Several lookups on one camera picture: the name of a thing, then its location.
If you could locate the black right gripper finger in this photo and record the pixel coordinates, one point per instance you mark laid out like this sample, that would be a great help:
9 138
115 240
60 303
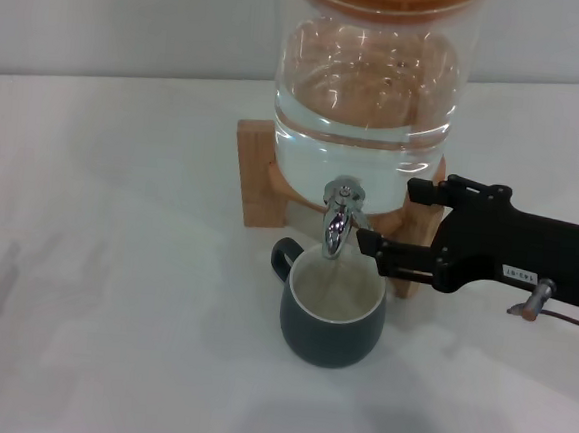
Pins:
427 193
401 260

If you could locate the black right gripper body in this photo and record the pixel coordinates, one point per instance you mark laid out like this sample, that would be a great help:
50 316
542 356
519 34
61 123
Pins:
518 244

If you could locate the chrome faucet with lever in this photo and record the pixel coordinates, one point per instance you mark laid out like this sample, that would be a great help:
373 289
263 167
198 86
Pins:
336 230

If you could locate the dark grey ceramic mug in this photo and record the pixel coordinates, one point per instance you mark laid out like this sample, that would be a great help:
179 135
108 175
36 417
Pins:
332 335

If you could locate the glass water dispenser jar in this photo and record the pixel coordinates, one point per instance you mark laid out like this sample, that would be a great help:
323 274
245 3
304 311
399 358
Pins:
361 132

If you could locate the wooden dispenser stand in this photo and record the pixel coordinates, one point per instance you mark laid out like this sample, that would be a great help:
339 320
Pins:
255 173

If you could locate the round wooden jar lid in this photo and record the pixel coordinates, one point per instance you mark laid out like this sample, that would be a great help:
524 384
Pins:
386 1

